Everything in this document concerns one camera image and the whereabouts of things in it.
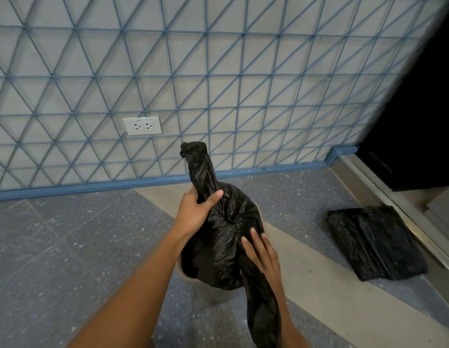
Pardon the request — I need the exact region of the metal door threshold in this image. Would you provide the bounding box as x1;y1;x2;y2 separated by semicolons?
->
330;154;449;279

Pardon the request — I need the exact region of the person's right forearm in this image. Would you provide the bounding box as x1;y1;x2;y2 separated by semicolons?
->
270;281;312;348

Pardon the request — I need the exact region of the blue baseboard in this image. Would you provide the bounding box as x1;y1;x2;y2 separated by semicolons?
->
0;146;358;202

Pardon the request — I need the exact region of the person's left hand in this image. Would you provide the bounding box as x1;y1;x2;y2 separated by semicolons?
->
173;187;224;241

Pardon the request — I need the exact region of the person's right hand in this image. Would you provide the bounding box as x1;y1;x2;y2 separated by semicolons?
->
241;228;282;287

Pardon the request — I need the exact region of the white wall power outlet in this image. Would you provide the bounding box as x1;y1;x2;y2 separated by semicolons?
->
123;116;163;136

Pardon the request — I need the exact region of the black garbage bag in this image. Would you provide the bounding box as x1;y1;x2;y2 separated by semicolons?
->
180;141;282;348

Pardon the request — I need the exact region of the person's left forearm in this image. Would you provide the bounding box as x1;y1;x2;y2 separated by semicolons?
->
67;226;190;348

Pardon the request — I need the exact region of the beige trash bin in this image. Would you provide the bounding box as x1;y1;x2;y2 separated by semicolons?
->
175;204;266;305

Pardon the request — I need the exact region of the folded black plastic bag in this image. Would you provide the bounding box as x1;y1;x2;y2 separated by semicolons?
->
326;205;428;282

